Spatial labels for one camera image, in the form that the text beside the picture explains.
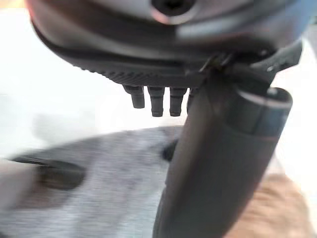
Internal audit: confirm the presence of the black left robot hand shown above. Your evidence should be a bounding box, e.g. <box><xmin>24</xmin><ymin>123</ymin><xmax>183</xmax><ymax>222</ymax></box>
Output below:
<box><xmin>24</xmin><ymin>0</ymin><xmax>317</xmax><ymax>238</ymax></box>

